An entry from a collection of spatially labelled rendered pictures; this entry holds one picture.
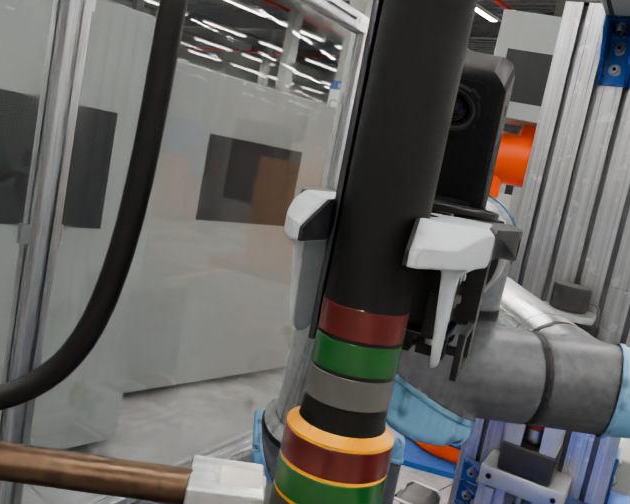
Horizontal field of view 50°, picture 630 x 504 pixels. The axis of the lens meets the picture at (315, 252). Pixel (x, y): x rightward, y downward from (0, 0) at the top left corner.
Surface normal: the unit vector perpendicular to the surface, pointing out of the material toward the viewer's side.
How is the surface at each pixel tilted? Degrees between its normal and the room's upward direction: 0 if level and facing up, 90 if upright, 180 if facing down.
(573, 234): 90
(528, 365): 60
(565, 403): 98
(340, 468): 90
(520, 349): 44
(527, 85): 90
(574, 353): 37
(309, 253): 94
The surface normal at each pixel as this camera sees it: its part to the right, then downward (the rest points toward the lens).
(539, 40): -0.21, 0.09
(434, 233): 0.55, -0.57
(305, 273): 0.87, 0.29
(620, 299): -0.47, 0.03
